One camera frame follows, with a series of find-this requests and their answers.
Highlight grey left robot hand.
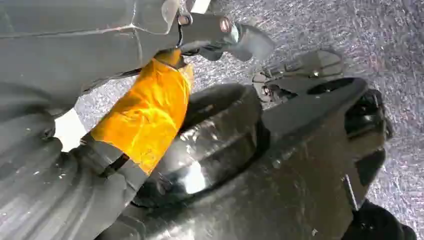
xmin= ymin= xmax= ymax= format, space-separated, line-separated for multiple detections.
xmin=0 ymin=0 xmax=276 ymax=207

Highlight black robot foot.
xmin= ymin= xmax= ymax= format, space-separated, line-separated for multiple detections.
xmin=341 ymin=198 xmax=419 ymax=240

